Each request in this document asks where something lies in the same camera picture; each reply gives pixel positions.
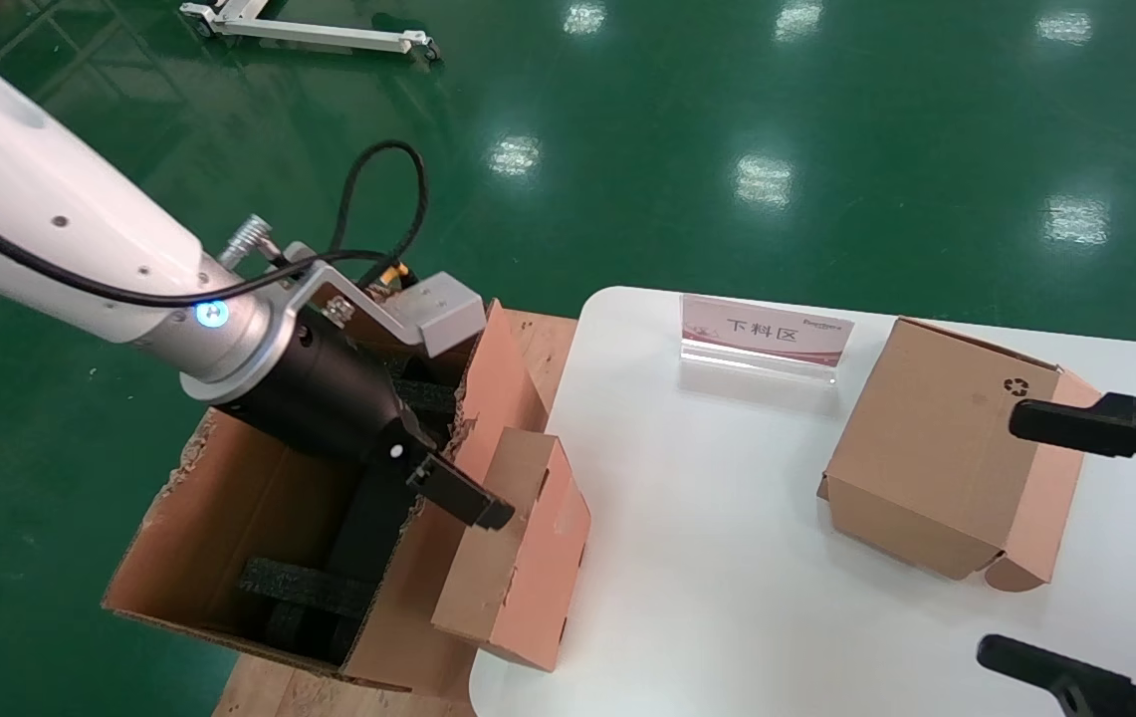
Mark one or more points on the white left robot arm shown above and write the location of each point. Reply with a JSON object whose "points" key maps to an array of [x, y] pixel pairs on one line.
{"points": [[30, 199]]}

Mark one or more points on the black foam insert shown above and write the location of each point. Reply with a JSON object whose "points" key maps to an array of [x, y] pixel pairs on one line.
{"points": [[299, 588]]}

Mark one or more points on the small narrow cardboard box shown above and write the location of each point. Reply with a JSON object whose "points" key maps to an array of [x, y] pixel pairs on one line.
{"points": [[548, 558]]}

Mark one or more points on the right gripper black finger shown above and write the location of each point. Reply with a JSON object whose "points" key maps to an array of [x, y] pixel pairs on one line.
{"points": [[1065, 423], [1045, 672]]}

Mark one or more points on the white metal floor frame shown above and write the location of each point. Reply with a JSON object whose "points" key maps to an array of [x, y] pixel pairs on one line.
{"points": [[329, 35]]}

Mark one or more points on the acrylic sign with red label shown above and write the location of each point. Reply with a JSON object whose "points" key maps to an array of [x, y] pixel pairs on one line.
{"points": [[767, 329]]}

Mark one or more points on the cardboard box with recycle mark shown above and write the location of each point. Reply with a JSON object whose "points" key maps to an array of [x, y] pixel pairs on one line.
{"points": [[926, 448]]}

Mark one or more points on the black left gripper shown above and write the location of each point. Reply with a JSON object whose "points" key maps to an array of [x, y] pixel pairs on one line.
{"points": [[329, 398]]}

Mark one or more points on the big open cardboard box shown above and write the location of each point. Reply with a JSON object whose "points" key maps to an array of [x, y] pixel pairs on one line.
{"points": [[229, 518]]}

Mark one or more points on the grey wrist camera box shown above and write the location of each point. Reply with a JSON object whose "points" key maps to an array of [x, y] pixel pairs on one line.
{"points": [[438, 309]]}

